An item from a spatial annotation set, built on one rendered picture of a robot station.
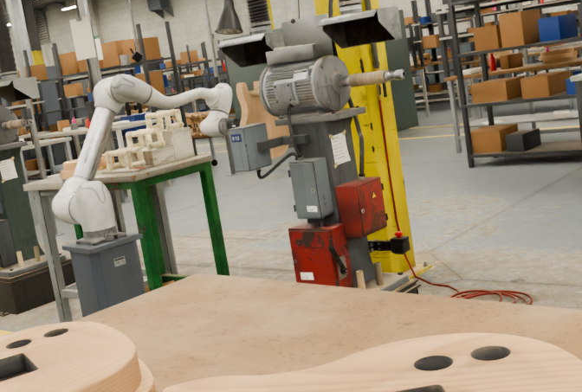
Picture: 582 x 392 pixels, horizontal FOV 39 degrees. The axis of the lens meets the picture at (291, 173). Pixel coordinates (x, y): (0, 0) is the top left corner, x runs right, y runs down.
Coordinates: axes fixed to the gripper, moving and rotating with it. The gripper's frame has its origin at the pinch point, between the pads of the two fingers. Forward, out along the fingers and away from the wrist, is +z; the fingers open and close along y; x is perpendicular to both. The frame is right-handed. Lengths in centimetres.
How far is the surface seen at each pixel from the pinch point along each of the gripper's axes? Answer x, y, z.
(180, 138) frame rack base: -5, -4, -64
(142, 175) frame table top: -21, 37, -52
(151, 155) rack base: -12, 18, -65
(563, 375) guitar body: -17, 246, 251
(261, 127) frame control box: -1.1, 29.9, 26.8
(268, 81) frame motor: 19.8, 19.1, 23.8
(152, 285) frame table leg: -79, 37, -53
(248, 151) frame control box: -10.7, 40.4, 26.9
